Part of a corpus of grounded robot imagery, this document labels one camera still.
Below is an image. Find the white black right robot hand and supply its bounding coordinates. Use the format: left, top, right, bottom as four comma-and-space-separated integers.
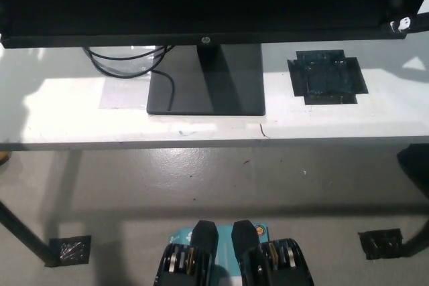
380, 12, 429, 40

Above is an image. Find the black HP monitor screen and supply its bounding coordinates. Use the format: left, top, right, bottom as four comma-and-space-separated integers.
0, 0, 429, 49

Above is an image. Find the black glossy monitor stand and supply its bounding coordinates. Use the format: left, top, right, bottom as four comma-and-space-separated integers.
146, 44, 266, 116

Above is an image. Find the black tape patch on table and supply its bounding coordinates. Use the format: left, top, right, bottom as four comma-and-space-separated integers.
287, 50, 369, 106

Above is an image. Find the black bulky object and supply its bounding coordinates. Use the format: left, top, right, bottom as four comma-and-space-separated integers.
396, 143, 429, 196

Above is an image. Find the black metal table leg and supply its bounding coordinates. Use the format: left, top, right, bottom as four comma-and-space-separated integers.
402, 218, 429, 257
0, 200, 56, 267

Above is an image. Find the black tape patch on floor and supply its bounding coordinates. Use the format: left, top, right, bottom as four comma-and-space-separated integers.
357, 228, 405, 261
48, 234, 92, 265

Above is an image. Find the black cable over stand base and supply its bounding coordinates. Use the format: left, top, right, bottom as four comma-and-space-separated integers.
152, 70, 176, 113

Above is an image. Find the black looped cable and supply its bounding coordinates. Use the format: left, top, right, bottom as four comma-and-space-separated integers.
82, 44, 175, 78
87, 44, 170, 62

